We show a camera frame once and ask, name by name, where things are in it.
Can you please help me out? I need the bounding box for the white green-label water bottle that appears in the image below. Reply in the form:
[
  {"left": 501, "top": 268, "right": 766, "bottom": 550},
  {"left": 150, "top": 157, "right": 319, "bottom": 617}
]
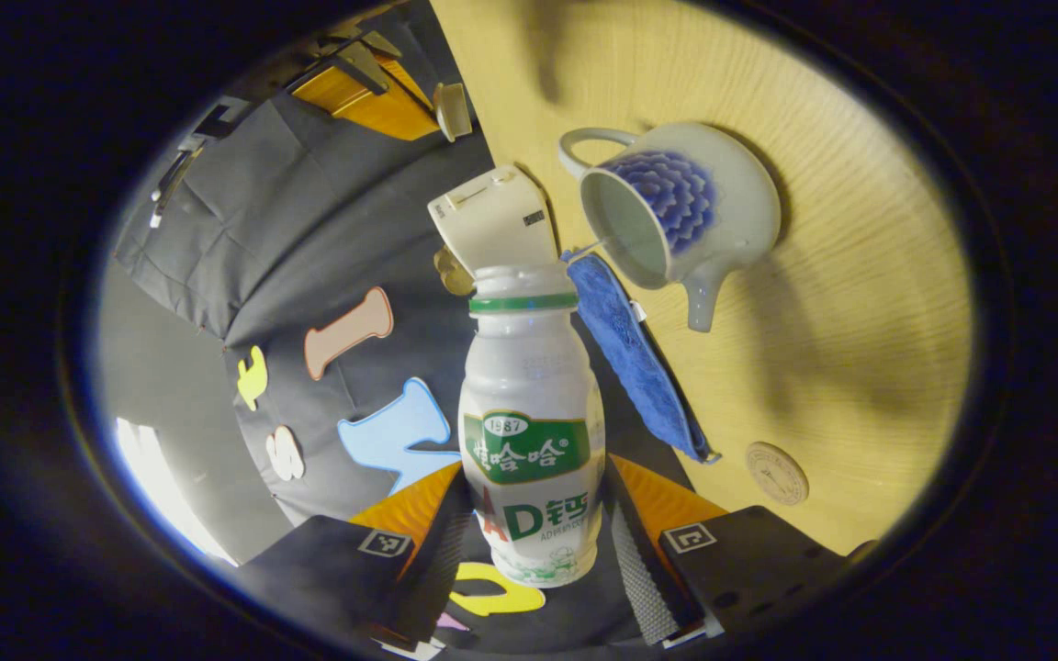
[{"left": 458, "top": 263, "right": 606, "bottom": 588}]

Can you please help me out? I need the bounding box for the white blue-patterned teacup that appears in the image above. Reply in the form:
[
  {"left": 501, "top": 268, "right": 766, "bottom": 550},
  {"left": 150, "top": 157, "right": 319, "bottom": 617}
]
[{"left": 558, "top": 122, "right": 782, "bottom": 333}]

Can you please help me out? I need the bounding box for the blue towel cloth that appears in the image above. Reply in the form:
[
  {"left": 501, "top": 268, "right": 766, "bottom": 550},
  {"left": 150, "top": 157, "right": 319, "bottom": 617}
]
[{"left": 563, "top": 250, "right": 723, "bottom": 465}]

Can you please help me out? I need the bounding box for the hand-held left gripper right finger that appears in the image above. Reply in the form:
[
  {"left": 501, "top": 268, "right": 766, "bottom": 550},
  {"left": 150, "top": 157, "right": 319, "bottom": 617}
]
[{"left": 604, "top": 454, "right": 851, "bottom": 648}]

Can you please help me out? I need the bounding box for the round brown coaster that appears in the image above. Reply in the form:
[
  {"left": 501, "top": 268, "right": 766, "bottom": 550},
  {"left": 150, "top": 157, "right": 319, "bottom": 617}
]
[{"left": 747, "top": 442, "right": 810, "bottom": 507}]

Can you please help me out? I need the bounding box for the white teacup lid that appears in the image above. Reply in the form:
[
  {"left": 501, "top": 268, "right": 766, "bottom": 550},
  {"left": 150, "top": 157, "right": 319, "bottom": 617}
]
[{"left": 433, "top": 83, "right": 473, "bottom": 141}]

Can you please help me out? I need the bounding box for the white toaster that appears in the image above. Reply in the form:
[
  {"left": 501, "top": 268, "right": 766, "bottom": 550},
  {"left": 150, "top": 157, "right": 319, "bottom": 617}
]
[{"left": 427, "top": 165, "right": 559, "bottom": 281}]

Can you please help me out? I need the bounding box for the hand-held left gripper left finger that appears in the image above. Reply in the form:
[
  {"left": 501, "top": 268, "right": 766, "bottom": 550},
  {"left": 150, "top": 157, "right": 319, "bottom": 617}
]
[{"left": 235, "top": 459, "right": 475, "bottom": 657}]

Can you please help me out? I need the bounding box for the brown bread slice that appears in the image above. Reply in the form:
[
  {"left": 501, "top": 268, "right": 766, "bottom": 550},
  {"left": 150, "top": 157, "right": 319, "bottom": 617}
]
[{"left": 433, "top": 246, "right": 477, "bottom": 297}]

